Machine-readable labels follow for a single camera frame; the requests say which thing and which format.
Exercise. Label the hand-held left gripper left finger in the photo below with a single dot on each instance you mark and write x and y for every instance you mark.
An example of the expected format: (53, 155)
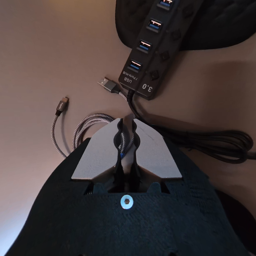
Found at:
(96, 156)

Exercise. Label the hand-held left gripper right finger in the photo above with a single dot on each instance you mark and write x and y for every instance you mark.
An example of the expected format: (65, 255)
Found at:
(158, 156)

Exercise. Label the black usb hub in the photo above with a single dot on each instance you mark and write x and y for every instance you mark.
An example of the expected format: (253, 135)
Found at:
(160, 40)

